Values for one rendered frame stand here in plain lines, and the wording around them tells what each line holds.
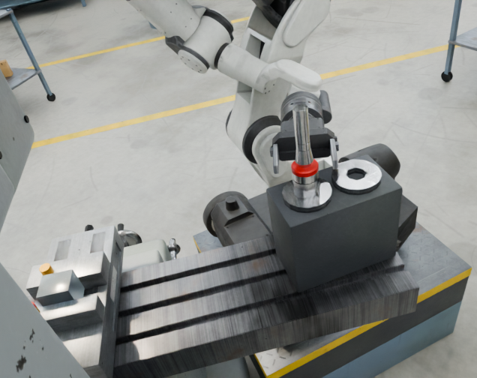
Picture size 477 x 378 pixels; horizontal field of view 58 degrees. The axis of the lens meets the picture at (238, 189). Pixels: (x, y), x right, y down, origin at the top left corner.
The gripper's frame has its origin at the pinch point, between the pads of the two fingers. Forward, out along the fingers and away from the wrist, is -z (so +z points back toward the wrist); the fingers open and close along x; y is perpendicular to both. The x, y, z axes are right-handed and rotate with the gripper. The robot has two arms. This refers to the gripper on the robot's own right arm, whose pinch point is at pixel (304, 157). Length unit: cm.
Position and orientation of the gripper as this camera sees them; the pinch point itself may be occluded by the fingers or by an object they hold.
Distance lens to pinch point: 81.5
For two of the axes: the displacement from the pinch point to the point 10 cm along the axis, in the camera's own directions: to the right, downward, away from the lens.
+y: 1.6, 7.6, 6.3
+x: 9.8, -0.8, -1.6
